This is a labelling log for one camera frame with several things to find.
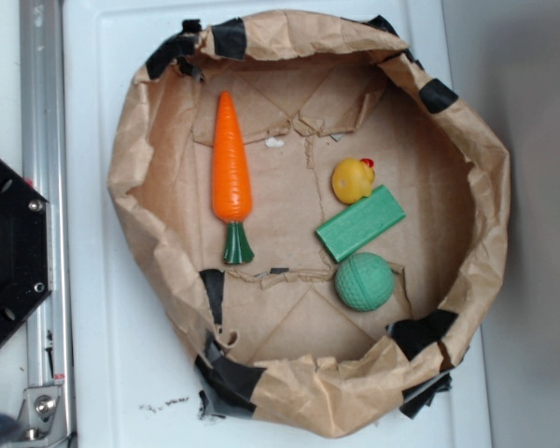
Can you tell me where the green dimpled ball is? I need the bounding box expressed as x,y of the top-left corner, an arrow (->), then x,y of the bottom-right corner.
334,252 -> 395,312

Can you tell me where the brown paper bag container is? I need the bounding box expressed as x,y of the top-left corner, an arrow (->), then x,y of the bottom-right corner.
107,10 -> 511,438

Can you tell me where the orange plastic toy carrot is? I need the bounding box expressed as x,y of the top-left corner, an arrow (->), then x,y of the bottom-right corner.
212,91 -> 254,264

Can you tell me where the yellow rubber duck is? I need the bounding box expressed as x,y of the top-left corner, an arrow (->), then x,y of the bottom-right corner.
331,158 -> 375,205

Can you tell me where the green rectangular block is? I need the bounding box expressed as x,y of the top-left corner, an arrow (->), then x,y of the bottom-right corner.
315,185 -> 406,262

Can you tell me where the white plastic tray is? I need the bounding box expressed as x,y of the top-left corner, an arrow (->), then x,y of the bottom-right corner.
63,1 -> 492,447

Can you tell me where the aluminium extrusion rail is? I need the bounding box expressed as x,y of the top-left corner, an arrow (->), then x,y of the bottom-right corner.
20,1 -> 77,447

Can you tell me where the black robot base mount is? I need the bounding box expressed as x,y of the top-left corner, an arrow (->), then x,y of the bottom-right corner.
0,159 -> 51,349

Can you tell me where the metal corner bracket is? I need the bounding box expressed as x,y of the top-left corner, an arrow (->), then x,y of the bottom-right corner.
10,385 -> 71,447

